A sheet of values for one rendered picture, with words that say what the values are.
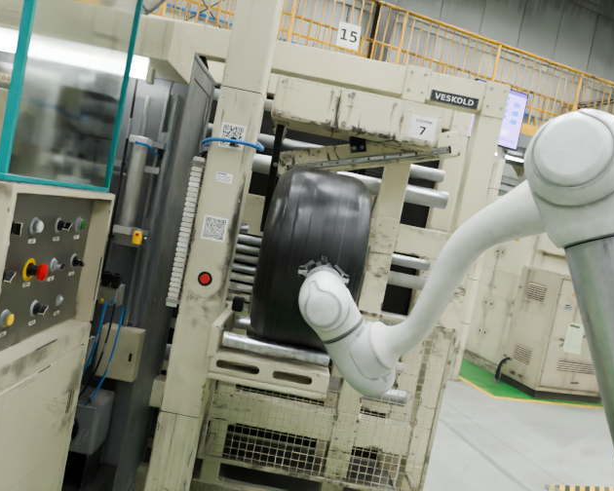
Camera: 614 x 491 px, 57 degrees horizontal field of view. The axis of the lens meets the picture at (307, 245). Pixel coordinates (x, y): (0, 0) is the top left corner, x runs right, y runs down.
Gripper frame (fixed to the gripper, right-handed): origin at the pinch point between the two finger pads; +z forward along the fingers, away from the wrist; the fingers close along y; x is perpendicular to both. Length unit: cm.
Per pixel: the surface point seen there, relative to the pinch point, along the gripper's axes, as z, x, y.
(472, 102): 90, -58, -50
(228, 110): 29, -35, 37
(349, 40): 606, -156, -3
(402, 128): 57, -41, -20
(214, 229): 24.0, 1.5, 34.0
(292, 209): 9.2, -11.4, 11.1
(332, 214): 9.8, -12.3, -0.2
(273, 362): 10.7, 35.2, 8.0
